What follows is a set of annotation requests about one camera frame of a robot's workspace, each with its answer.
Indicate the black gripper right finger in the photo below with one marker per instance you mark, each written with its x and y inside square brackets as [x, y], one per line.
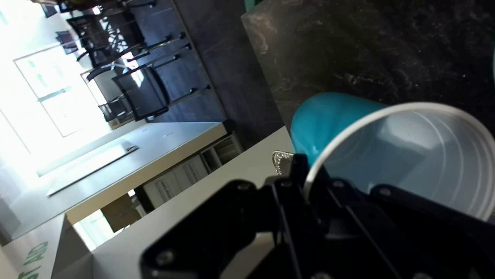
[402, 233]

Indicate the light blue plastic cup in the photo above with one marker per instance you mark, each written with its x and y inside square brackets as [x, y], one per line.
[411, 150]

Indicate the black office chair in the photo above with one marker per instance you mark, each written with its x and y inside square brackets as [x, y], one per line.
[102, 32]
[154, 88]

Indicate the white meeting table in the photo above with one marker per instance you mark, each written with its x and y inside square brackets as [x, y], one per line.
[102, 160]

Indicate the white open shelf cabinet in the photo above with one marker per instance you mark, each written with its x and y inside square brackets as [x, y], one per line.
[190, 171]

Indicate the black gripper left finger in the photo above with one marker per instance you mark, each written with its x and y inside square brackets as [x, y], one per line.
[216, 233]

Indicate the green bin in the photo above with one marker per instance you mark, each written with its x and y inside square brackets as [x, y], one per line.
[255, 4]

